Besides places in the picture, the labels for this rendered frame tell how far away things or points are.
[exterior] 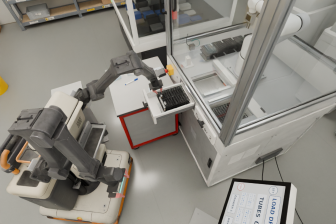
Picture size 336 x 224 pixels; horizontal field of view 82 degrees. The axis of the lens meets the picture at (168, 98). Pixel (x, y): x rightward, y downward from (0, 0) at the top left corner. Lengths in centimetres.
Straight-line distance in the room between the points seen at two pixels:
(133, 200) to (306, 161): 186
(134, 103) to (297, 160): 184
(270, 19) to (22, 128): 80
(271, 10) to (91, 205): 183
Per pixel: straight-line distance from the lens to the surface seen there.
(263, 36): 74
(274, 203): 102
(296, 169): 254
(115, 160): 202
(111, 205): 191
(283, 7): 68
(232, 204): 113
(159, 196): 214
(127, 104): 172
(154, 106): 157
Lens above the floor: 207
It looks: 50 degrees down
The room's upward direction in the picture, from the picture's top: 3 degrees counter-clockwise
